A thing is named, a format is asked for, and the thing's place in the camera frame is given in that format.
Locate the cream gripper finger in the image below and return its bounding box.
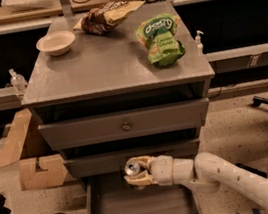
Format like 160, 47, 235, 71
125, 170, 156, 187
126, 155, 153, 173

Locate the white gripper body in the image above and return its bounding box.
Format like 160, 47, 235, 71
150, 155, 174, 186

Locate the silver blue redbull can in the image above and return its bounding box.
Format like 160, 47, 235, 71
124, 161, 141, 176

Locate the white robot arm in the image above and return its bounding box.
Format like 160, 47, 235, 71
124, 152, 268, 210

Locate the grey open bottom drawer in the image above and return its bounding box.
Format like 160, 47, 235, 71
85, 172, 199, 214

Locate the grey middle drawer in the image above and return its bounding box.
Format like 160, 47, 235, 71
64, 139, 200, 178

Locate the grey drawer cabinet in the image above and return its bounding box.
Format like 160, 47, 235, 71
9, 0, 238, 214

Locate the grey top drawer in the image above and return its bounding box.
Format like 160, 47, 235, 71
38, 99, 209, 151

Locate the cardboard box left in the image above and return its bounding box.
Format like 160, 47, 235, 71
0, 109, 71, 191

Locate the green chip bag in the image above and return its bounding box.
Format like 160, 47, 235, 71
135, 13, 186, 67

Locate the clear pump bottle right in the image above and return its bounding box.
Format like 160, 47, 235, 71
195, 30, 204, 55

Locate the white bowl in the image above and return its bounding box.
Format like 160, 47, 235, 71
36, 30, 76, 56

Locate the brown chip bag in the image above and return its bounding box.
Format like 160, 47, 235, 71
73, 0, 144, 35

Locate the clear sanitizer bottle left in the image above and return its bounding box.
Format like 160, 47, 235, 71
9, 69, 28, 95

